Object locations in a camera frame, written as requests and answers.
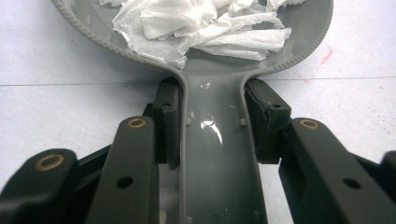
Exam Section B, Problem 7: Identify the pile of white tissue scraps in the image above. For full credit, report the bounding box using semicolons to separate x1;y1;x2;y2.
98;0;308;71

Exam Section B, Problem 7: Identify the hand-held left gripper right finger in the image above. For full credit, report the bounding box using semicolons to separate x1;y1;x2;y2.
244;77;293;165

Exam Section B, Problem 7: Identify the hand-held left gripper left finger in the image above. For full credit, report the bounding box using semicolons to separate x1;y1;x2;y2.
142;76;182;171

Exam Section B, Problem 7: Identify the grey plastic dustpan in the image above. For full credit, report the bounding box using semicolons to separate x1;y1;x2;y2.
50;0;334;224

